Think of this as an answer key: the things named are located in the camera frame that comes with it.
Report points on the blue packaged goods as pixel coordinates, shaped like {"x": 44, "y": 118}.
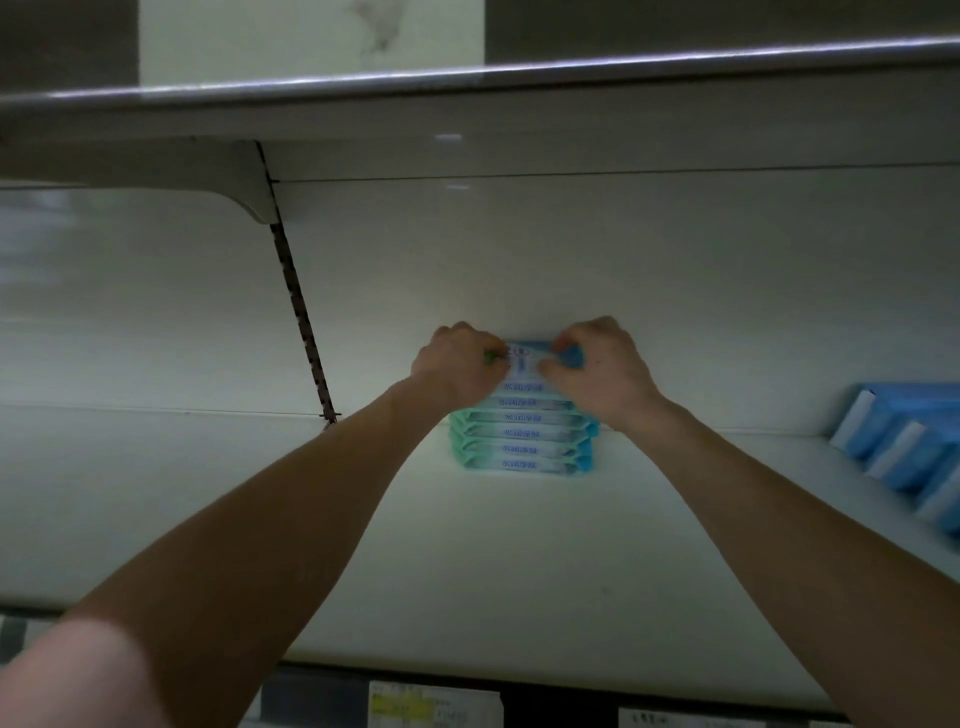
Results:
{"x": 908, "y": 450}

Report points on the stack of blue green packets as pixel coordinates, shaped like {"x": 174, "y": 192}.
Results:
{"x": 525, "y": 443}

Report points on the person's left forearm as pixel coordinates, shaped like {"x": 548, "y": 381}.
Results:
{"x": 225, "y": 600}

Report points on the person's left hand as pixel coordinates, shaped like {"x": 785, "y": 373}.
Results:
{"x": 458, "y": 368}

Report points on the person's right hand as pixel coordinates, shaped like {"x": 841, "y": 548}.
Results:
{"x": 608, "y": 375}

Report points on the person's right forearm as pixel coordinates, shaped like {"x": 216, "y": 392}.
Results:
{"x": 810, "y": 585}

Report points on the metal store shelving unit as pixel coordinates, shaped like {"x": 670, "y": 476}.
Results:
{"x": 600, "y": 240}

